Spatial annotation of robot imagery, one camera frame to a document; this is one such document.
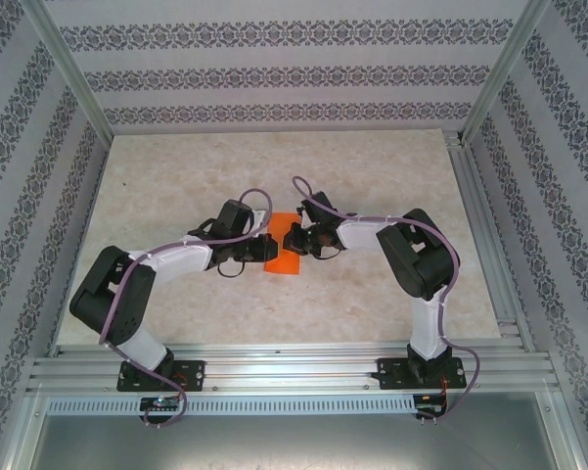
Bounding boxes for orange paper sheet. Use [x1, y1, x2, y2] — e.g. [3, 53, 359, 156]
[263, 211, 305, 277]

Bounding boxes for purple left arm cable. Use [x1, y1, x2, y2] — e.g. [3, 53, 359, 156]
[99, 188, 276, 431]

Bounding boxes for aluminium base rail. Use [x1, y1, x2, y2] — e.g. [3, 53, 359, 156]
[26, 342, 564, 397]

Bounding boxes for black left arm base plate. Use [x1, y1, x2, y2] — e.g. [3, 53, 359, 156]
[115, 359, 206, 393]

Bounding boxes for slotted grey cable duct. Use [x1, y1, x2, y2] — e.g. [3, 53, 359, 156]
[46, 395, 418, 417]

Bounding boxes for aluminium frame post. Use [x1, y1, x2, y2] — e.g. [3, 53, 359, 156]
[18, 0, 114, 143]
[458, 0, 554, 146]

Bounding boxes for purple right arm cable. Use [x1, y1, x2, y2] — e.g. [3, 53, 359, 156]
[291, 175, 482, 426]

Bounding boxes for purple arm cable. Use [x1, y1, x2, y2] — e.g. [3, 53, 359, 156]
[291, 175, 482, 426]
[99, 188, 276, 431]

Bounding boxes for aluminium side rail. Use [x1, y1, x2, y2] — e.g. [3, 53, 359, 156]
[444, 129, 539, 353]

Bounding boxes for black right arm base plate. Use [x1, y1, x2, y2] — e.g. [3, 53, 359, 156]
[376, 356, 469, 392]

